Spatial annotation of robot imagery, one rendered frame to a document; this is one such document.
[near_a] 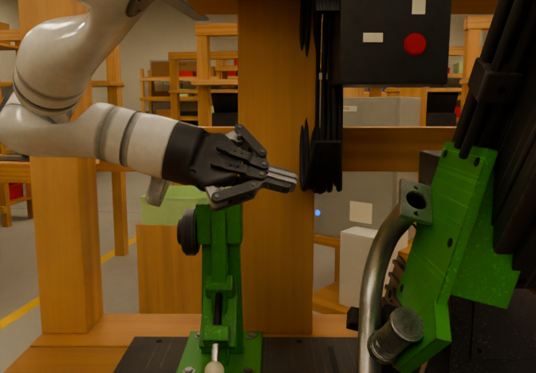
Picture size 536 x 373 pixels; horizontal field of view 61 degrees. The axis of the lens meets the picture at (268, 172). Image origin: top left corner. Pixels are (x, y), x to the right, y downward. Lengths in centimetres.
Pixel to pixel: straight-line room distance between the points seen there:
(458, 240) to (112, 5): 39
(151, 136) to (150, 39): 1103
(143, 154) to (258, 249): 39
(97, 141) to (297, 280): 48
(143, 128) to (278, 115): 34
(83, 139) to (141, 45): 1108
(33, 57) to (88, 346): 61
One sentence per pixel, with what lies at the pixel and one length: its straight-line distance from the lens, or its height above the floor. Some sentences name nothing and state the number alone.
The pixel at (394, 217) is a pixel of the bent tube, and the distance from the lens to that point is 60.
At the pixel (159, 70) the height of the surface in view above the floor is 220.
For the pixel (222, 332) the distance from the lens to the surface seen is 70.
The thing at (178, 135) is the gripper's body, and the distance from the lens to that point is 55.
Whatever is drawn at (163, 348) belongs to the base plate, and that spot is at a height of 90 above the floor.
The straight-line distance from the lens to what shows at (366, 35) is 75.
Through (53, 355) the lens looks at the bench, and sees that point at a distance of 95.
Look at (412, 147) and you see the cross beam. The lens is 97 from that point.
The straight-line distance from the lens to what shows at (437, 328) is 51.
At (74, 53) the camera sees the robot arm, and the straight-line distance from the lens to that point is 42.
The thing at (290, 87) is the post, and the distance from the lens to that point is 83.
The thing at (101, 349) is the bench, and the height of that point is 88.
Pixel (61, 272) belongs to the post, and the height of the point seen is 100.
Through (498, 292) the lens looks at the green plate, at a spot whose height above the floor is 112.
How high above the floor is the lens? 131
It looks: 8 degrees down
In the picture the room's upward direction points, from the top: straight up
